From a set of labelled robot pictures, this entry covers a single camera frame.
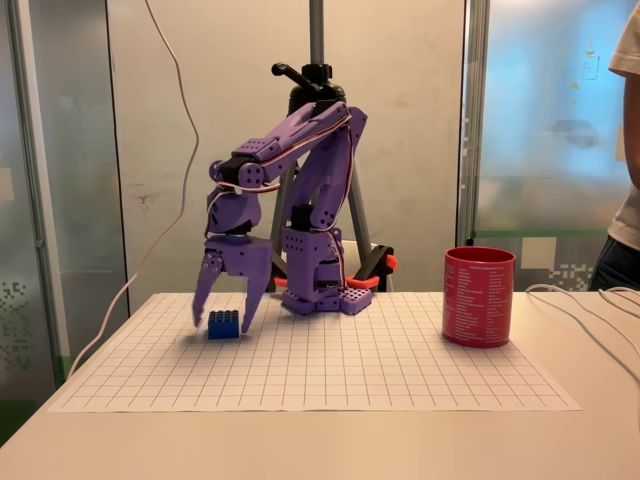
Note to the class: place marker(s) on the black and grey tripod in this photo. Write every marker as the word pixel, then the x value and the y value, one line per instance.
pixel 316 30

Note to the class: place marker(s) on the blue toy brick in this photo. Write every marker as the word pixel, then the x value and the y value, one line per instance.
pixel 223 327

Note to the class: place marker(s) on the red cup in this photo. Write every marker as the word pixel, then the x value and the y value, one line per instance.
pixel 477 300

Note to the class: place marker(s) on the purple robot arm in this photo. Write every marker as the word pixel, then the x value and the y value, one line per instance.
pixel 320 200

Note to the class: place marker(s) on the white paper label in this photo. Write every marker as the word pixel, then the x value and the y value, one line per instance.
pixel 539 254

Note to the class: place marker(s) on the aluminium frame post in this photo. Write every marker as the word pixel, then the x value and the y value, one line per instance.
pixel 35 200
pixel 472 125

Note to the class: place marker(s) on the black and orange clamp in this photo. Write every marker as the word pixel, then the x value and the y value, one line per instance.
pixel 280 282
pixel 374 260

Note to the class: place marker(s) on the person in white shirt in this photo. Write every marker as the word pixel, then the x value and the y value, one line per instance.
pixel 627 210

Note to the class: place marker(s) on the white grid paper sheet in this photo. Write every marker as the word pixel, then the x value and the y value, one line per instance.
pixel 325 370

